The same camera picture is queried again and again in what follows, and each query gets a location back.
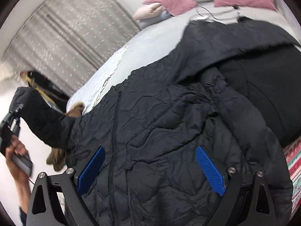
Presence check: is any person's left hand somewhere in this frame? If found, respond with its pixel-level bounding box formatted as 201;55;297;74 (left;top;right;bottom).
6;136;29;186

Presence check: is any grey dotted curtain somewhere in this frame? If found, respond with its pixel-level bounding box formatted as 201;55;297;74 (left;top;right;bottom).
4;0;140;96

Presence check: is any black quilted puffer jacket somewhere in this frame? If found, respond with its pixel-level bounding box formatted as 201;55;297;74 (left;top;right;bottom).
10;18;300;225

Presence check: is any person's left forearm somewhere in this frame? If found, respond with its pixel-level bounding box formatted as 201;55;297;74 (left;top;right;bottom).
15;180;31;226

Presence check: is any patterned red green bedspread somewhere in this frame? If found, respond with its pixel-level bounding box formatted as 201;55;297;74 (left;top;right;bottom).
283;137;301;216

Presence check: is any folded grey blue blanket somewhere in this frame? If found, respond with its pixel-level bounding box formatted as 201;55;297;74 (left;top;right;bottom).
139;10;173;29

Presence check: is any light grey bed sheet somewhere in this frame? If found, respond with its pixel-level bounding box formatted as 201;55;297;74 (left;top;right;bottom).
67;2;296;113

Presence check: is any brown folded coat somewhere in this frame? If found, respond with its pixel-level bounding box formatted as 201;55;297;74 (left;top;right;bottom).
46;101;85;172

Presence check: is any pink pillow on blankets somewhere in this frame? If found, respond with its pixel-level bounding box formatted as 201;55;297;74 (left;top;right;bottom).
143;0;198;16

